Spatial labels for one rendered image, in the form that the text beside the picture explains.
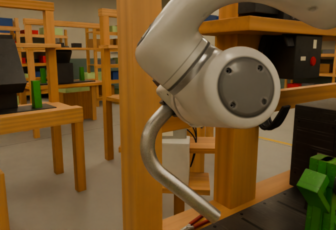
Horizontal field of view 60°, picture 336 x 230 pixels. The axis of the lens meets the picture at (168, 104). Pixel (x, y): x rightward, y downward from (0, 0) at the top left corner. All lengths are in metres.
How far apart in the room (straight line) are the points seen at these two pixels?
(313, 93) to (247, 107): 1.32
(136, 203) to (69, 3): 10.62
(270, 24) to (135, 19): 0.40
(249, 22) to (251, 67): 0.56
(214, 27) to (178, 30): 0.64
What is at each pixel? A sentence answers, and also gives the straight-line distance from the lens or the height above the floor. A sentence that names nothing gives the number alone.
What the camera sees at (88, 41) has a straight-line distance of 8.34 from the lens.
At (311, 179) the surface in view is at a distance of 0.82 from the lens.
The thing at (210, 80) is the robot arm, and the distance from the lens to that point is 0.29.
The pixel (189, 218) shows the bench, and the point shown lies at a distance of 1.08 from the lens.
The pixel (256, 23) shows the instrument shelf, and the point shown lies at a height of 1.52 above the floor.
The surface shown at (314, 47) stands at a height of 1.46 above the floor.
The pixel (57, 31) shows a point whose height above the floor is 2.14.
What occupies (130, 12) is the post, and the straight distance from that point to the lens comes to 0.77.
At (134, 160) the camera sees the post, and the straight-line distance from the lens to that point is 0.81.
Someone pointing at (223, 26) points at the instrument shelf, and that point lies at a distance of 0.92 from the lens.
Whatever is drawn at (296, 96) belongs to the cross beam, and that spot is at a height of 1.24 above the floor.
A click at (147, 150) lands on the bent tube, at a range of 0.58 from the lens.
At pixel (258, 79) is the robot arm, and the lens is 0.30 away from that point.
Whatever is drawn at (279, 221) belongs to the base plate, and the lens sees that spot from 1.08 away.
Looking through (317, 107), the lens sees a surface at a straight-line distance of 1.21.
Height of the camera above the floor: 1.44
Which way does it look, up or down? 10 degrees down
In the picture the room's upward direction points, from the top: straight up
